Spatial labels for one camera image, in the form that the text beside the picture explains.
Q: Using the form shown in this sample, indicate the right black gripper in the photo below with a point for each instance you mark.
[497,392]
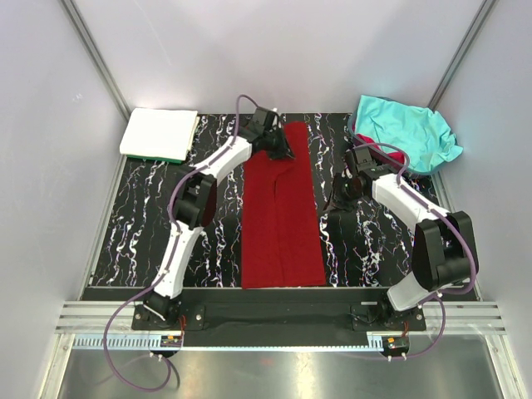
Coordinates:
[335,199]

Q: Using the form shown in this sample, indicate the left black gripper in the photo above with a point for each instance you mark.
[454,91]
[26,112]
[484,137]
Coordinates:
[284,150]

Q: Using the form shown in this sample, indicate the red t shirt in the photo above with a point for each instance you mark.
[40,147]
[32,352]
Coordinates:
[280,240]

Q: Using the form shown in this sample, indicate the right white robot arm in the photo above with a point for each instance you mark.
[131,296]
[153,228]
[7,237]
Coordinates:
[444,258]

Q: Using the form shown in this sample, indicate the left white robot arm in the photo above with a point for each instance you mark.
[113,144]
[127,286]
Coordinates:
[194,202]

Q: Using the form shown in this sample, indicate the crimson t shirt in basket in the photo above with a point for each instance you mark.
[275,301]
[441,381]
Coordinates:
[381,153]

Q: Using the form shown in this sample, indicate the teal t shirt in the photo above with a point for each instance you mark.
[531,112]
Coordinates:
[449,150]

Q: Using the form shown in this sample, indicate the folded white t shirt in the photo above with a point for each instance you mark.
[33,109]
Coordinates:
[159,133]

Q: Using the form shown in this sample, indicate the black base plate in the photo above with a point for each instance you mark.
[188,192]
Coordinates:
[276,337]

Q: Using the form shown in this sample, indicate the left aluminium frame post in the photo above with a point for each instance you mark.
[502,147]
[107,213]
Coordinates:
[80,26]

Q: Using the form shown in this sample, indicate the aluminium frame post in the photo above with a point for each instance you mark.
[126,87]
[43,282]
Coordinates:
[467,42]
[80,26]

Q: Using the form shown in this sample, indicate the right aluminium frame post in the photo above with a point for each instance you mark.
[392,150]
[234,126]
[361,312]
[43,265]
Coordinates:
[467,42]

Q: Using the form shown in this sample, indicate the aluminium cross rail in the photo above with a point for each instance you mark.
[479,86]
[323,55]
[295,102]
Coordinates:
[460,317]

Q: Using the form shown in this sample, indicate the left cable duct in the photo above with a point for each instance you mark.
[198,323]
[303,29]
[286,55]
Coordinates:
[129,341]

